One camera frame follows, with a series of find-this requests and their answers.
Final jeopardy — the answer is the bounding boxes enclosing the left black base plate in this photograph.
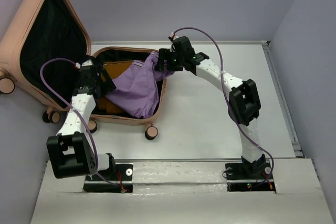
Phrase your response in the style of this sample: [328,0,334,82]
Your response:
[82,163,133,194]

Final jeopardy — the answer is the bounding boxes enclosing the purple shorts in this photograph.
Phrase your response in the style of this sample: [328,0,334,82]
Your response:
[106,51,173,119]

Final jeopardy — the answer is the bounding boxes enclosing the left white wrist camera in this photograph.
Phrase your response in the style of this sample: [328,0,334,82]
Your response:
[80,59,94,68]

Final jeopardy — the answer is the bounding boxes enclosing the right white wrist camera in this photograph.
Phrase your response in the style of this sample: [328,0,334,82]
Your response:
[169,33,179,52]

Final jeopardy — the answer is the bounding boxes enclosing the mustard brown trousers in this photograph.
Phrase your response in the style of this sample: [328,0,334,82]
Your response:
[97,60,132,115]

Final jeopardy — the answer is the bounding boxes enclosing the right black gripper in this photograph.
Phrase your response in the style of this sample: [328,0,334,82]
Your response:
[155,48,185,71]

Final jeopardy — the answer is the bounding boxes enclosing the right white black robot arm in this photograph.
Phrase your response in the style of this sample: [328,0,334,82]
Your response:
[155,36,266,180]

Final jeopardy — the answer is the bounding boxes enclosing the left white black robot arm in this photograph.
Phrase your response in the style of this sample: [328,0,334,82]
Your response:
[47,60,116,179]

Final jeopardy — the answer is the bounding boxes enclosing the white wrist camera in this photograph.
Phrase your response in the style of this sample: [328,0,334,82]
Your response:
[169,33,179,52]
[80,59,94,68]

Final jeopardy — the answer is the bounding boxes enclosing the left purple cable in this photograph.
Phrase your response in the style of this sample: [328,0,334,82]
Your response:
[39,58,124,189]

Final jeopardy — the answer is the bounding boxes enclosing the pink hard-shell suitcase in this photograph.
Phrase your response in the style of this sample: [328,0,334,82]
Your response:
[0,0,169,141]

